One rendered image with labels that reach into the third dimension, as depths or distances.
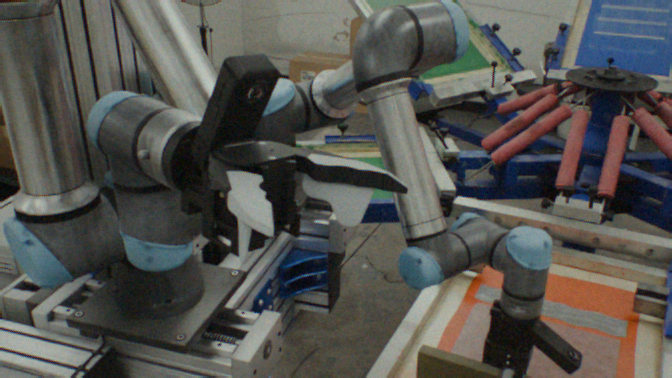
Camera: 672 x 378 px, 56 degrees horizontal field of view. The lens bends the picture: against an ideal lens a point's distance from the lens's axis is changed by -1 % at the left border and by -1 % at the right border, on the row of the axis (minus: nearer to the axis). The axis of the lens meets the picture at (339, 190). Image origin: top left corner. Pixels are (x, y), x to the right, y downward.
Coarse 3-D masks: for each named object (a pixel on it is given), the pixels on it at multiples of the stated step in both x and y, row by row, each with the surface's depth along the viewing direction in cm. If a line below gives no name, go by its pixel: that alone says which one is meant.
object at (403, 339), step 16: (560, 256) 172; (576, 256) 170; (592, 256) 170; (592, 272) 170; (608, 272) 168; (624, 272) 166; (640, 272) 164; (656, 272) 163; (432, 288) 157; (416, 304) 151; (432, 304) 152; (416, 320) 145; (400, 336) 140; (416, 336) 144; (384, 352) 135; (400, 352) 135; (384, 368) 131
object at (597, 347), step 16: (560, 288) 163; (576, 288) 163; (592, 288) 163; (608, 288) 163; (576, 304) 157; (592, 304) 157; (608, 304) 157; (624, 304) 157; (560, 320) 151; (624, 320) 151; (560, 336) 146; (576, 336) 145; (592, 336) 145; (608, 336) 145; (592, 352) 140; (608, 352) 140; (624, 352) 140; (544, 368) 136; (560, 368) 136; (592, 368) 136; (608, 368) 136; (624, 368) 136
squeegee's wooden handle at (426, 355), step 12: (420, 348) 127; (432, 348) 127; (420, 360) 127; (432, 360) 125; (444, 360) 124; (456, 360) 123; (468, 360) 123; (420, 372) 128; (432, 372) 126; (444, 372) 125; (456, 372) 124; (468, 372) 122; (480, 372) 121; (492, 372) 120
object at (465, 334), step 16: (496, 272) 170; (464, 304) 157; (480, 304) 157; (464, 320) 151; (480, 320) 151; (544, 320) 151; (448, 336) 146; (464, 336) 146; (480, 336) 146; (464, 352) 141; (480, 352) 141
